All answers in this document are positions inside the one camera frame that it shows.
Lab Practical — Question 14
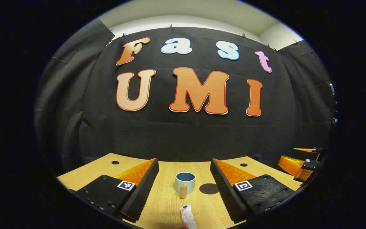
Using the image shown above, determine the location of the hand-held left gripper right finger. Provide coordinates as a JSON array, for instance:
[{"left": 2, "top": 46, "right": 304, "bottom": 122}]
[{"left": 210, "top": 158, "right": 295, "bottom": 224}]

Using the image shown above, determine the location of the wooden desktop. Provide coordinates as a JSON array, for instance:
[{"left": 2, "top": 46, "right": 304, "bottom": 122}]
[{"left": 57, "top": 153, "right": 302, "bottom": 229}]

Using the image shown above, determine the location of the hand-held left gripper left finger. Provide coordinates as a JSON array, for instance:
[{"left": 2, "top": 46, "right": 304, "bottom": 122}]
[{"left": 75, "top": 158, "right": 159, "bottom": 223}]

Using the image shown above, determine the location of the white toothpaste tube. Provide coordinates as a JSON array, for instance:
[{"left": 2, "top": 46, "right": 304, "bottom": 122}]
[{"left": 179, "top": 205, "right": 198, "bottom": 229}]

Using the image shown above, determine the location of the dark brown round coaster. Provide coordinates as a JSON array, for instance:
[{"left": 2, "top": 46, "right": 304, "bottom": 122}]
[{"left": 199, "top": 183, "right": 219, "bottom": 195}]

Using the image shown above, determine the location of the black backdrop cloth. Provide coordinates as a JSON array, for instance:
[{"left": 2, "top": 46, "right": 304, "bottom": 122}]
[{"left": 34, "top": 17, "right": 337, "bottom": 178}]

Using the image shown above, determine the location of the light blue cup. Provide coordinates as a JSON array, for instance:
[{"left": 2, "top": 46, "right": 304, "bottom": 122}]
[{"left": 175, "top": 172, "right": 196, "bottom": 194}]

